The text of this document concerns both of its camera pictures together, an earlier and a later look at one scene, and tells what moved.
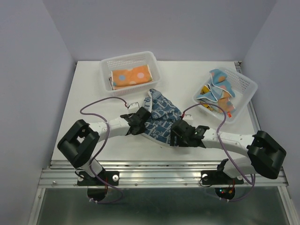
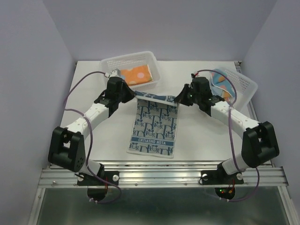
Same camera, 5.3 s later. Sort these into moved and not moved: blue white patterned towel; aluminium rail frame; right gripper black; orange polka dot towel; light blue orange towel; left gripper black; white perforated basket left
Moved: left gripper black; blue white patterned towel; right gripper black
Not moved: aluminium rail frame; orange polka dot towel; white perforated basket left; light blue orange towel
